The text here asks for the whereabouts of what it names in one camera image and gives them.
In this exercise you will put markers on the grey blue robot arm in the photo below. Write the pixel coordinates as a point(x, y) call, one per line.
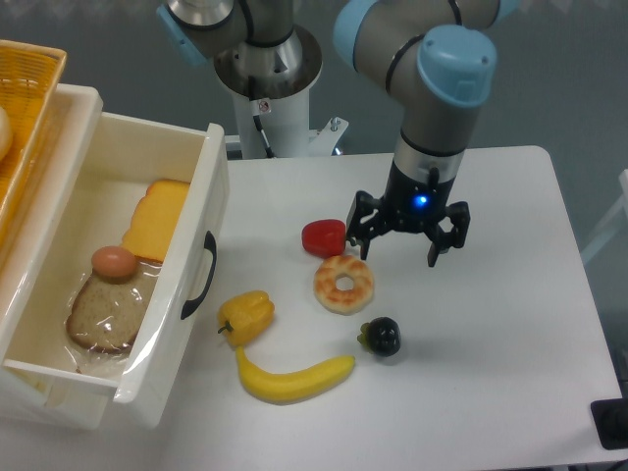
point(431, 57)

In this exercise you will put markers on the black device at edge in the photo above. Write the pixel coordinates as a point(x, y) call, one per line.
point(610, 417)

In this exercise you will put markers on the dark mangosteen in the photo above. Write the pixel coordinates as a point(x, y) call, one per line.
point(381, 336)

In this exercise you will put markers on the yellow wicker basket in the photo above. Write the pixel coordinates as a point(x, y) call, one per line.
point(29, 77)

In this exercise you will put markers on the brown bread slice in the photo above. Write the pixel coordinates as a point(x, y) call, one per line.
point(106, 317)

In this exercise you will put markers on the white metal frame right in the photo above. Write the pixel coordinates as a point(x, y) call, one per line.
point(609, 225)

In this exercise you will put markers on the red bell pepper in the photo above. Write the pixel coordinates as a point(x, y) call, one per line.
point(325, 238)

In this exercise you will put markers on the glazed donut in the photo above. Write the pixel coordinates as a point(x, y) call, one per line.
point(343, 284)

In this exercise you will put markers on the white drawer cabinet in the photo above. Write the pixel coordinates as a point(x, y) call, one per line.
point(68, 127)

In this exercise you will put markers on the yellow cake slice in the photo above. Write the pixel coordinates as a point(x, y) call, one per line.
point(154, 220)

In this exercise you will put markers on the yellow bell pepper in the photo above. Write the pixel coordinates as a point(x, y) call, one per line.
point(245, 317)

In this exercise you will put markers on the white drawer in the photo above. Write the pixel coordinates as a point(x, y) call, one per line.
point(124, 157)

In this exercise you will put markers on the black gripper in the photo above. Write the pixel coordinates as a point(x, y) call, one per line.
point(414, 203)

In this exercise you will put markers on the yellow banana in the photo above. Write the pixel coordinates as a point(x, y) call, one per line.
point(285, 388)

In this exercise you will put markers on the brown egg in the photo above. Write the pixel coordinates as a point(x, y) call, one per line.
point(113, 262)

